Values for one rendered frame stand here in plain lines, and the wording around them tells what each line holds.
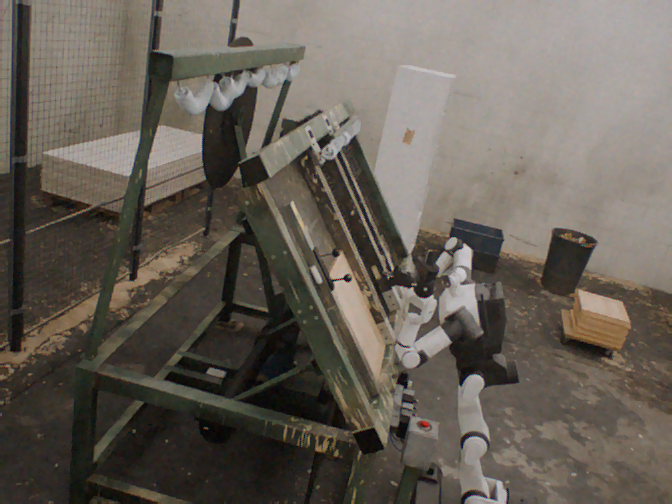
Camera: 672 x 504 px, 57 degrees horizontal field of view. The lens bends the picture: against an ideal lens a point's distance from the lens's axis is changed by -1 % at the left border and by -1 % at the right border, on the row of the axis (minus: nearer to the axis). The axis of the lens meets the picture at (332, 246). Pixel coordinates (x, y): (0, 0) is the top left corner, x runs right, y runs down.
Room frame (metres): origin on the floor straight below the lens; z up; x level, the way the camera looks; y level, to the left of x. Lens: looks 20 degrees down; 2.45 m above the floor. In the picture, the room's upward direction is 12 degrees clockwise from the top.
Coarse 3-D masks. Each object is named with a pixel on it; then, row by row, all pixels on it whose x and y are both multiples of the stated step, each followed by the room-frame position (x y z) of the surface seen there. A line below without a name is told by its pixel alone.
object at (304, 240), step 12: (288, 204) 2.51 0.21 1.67; (288, 216) 2.50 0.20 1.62; (300, 228) 2.50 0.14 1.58; (300, 240) 2.50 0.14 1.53; (312, 252) 2.49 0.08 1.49; (312, 264) 2.49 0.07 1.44; (324, 276) 2.48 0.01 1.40; (324, 288) 2.48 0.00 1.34; (336, 300) 2.49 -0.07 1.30; (348, 324) 2.49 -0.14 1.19; (348, 336) 2.46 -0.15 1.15; (348, 348) 2.46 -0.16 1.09; (360, 348) 2.49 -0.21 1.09; (360, 360) 2.46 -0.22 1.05; (360, 372) 2.45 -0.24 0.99; (372, 372) 2.49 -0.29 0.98; (372, 384) 2.45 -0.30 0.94
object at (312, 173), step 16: (336, 144) 3.00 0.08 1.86; (304, 160) 2.99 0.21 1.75; (320, 160) 2.97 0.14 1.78; (320, 176) 2.99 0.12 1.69; (320, 192) 2.98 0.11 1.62; (320, 208) 2.98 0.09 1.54; (336, 208) 3.01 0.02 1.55; (336, 224) 2.97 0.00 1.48; (336, 240) 2.97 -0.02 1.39; (352, 256) 2.96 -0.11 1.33; (352, 272) 2.96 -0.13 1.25; (368, 288) 2.95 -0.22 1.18; (384, 320) 2.93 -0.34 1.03; (384, 336) 2.93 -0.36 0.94
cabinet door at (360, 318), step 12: (336, 264) 2.78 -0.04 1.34; (336, 276) 2.70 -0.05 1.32; (336, 288) 2.63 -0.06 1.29; (348, 288) 2.79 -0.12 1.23; (348, 300) 2.71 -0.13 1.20; (360, 300) 2.88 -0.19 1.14; (348, 312) 2.63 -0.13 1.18; (360, 312) 2.80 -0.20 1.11; (360, 324) 2.72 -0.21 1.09; (372, 324) 2.88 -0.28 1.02; (360, 336) 2.64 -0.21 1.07; (372, 336) 2.80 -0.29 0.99; (372, 348) 2.72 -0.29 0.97; (384, 348) 2.89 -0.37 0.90; (372, 360) 2.64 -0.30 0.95
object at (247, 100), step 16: (240, 96) 3.35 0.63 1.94; (256, 96) 3.68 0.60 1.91; (208, 112) 2.92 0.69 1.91; (224, 112) 3.14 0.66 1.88; (240, 112) 3.27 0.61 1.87; (208, 128) 2.95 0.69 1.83; (224, 128) 3.16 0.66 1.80; (208, 144) 2.98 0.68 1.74; (224, 144) 3.22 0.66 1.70; (208, 160) 3.00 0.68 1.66; (224, 160) 3.26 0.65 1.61; (208, 176) 3.04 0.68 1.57; (224, 176) 3.29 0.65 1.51
